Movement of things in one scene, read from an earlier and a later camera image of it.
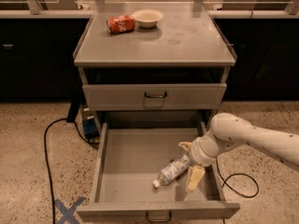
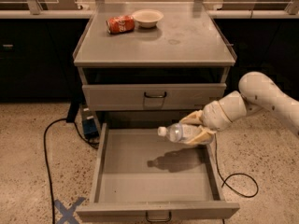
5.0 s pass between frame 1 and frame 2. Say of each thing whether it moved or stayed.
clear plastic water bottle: moved
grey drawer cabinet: stayed
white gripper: moved
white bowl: stayed
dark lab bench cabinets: stayed
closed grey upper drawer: stayed
